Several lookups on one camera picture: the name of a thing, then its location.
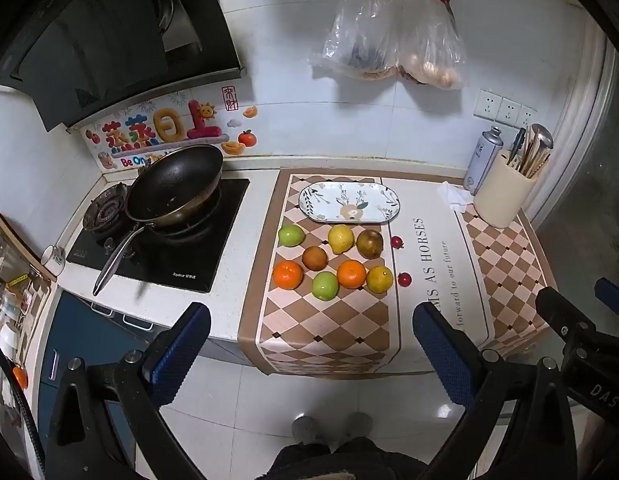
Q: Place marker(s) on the yellow round citrus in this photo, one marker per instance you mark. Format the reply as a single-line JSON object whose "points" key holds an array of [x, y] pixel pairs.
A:
{"points": [[380, 279]]}

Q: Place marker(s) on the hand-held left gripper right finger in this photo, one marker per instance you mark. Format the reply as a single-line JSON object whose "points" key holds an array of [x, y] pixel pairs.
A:
{"points": [[442, 347]]}

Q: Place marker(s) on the clear plastic bag with eggs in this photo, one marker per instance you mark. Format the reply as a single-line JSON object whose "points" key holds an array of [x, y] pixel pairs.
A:
{"points": [[429, 55]]}

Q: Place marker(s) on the white crumpled cloth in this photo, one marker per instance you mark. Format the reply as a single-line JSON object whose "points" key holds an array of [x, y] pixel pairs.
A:
{"points": [[452, 194]]}

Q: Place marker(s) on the round gas burner grate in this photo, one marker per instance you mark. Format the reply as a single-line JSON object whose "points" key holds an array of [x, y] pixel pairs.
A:
{"points": [[103, 210]]}

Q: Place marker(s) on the cluttered side shelf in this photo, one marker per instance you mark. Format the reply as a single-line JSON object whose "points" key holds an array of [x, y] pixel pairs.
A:
{"points": [[14, 285]]}

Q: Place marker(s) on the bundle of wooden chopsticks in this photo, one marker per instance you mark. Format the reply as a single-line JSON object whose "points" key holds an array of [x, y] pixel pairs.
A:
{"points": [[532, 160]]}

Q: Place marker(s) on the clear plastic bag dark contents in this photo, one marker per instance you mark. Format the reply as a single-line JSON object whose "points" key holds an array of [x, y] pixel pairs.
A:
{"points": [[362, 35]]}

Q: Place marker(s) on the person's dark pants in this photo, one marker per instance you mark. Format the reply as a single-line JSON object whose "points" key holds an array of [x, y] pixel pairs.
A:
{"points": [[349, 460]]}

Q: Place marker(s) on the blue kitchen cabinet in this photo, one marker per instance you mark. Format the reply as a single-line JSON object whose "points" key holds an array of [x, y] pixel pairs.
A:
{"points": [[89, 330]]}

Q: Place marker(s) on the red cherry tomato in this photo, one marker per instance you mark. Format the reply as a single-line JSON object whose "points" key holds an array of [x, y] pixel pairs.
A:
{"points": [[404, 279], [397, 242]]}

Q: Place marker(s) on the orange tangerine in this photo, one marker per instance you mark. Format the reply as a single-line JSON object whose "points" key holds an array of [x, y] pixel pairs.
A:
{"points": [[351, 274], [288, 274]]}

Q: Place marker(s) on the beige utensil holder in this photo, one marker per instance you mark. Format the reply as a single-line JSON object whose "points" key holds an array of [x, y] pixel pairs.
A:
{"points": [[504, 195]]}

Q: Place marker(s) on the metal spoon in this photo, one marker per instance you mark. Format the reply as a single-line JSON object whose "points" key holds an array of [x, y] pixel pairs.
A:
{"points": [[542, 136]]}

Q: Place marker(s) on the grey spray can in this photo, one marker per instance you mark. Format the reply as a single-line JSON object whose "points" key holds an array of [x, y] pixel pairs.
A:
{"points": [[482, 157]]}

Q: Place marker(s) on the grey shoe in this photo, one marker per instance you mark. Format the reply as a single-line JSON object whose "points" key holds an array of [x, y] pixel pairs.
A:
{"points": [[358, 426], [306, 429]]}

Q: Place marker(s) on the checkered brown counter mat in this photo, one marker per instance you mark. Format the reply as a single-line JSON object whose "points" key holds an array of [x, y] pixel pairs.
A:
{"points": [[319, 330]]}

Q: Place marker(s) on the green round fruit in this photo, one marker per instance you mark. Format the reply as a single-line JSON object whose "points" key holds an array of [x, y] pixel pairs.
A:
{"points": [[325, 285], [291, 235]]}

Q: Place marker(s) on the orange-brown round fruit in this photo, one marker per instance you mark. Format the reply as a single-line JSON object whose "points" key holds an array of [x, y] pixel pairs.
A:
{"points": [[315, 257]]}

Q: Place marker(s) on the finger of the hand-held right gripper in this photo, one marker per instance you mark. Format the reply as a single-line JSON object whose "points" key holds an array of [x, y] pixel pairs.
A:
{"points": [[614, 295], [562, 312]]}

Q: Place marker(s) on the dark olive brown fruit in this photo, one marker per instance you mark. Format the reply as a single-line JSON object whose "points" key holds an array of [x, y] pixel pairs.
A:
{"points": [[370, 243]]}

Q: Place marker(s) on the colourful wall sticker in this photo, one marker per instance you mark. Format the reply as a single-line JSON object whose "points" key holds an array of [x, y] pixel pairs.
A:
{"points": [[164, 127]]}

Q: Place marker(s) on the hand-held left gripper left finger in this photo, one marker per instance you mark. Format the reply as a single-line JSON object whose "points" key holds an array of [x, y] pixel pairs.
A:
{"points": [[182, 347]]}

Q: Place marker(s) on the yellow lemon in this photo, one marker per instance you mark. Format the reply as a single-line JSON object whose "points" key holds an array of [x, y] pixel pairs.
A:
{"points": [[341, 238]]}

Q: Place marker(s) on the white wall socket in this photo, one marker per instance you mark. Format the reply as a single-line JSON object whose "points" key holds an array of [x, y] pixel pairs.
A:
{"points": [[508, 111], [487, 105], [527, 117]]}

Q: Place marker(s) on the oval floral ceramic plate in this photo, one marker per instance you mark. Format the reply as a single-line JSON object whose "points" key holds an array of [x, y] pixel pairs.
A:
{"points": [[339, 195]]}

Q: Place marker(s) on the black glass gas stove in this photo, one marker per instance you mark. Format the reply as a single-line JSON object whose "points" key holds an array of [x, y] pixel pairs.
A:
{"points": [[189, 265]]}

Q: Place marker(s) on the black range hood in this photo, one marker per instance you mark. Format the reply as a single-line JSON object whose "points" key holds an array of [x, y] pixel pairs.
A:
{"points": [[99, 35]]}

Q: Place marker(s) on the small orange fruit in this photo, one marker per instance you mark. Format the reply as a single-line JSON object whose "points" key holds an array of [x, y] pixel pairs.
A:
{"points": [[20, 377]]}

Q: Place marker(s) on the white mug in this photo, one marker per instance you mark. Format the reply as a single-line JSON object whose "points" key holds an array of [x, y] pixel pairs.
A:
{"points": [[53, 259]]}

